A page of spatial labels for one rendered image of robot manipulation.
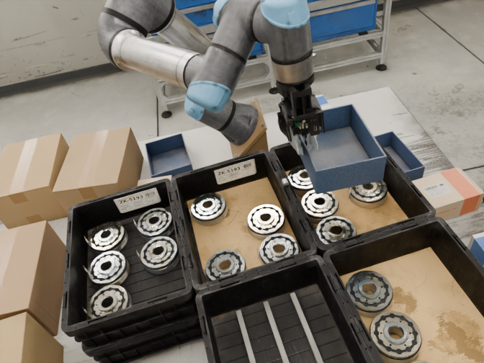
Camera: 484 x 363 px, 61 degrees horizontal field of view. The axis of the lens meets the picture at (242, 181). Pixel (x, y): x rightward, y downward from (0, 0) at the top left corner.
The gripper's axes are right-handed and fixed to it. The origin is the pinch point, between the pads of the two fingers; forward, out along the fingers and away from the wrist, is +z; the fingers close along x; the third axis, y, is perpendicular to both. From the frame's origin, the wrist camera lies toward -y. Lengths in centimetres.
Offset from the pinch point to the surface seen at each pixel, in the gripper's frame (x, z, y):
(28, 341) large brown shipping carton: -72, 19, 20
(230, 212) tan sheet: -22.2, 27.3, -10.8
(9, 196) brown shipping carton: -93, 20, -36
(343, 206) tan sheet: 9.2, 29.5, -4.7
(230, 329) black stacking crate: -26.5, 27.1, 24.4
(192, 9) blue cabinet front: -27, 38, -195
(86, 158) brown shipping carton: -69, 21, -47
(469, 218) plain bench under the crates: 46, 45, -1
